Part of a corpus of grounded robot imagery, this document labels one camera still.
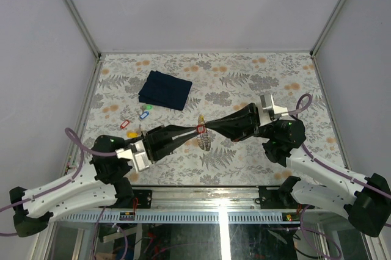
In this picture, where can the floral patterned table mat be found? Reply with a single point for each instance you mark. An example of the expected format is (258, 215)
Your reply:
(222, 83)

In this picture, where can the key with green tag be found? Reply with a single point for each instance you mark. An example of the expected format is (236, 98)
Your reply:
(146, 107)

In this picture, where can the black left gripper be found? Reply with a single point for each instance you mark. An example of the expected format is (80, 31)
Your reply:
(159, 142)

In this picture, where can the aluminium front rail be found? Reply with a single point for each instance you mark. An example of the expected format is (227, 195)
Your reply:
(165, 199)

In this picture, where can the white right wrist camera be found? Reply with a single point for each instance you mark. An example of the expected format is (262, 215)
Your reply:
(268, 111)

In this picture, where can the small blue key tag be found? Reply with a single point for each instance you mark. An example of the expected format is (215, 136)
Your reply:
(144, 115)

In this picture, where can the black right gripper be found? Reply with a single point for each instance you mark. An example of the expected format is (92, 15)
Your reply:
(239, 125)

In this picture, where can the small red key tag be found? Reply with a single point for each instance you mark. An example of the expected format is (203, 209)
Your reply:
(124, 124)

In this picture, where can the key with yellow tag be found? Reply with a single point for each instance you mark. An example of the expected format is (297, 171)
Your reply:
(133, 133)

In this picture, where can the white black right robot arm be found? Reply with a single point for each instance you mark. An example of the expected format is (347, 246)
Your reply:
(363, 200)

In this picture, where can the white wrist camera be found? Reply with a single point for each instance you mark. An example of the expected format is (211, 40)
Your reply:
(268, 111)
(137, 155)

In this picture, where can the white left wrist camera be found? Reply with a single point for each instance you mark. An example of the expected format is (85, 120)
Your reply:
(137, 155)

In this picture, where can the key with red tag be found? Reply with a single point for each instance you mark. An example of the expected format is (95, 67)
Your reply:
(201, 129)

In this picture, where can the dark navy folded cloth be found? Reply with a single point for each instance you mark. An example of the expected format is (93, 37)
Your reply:
(165, 90)

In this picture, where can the metal keyring with yellow grip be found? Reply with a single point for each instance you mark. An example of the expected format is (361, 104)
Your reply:
(203, 140)

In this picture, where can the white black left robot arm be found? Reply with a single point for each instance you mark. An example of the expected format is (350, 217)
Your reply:
(102, 182)

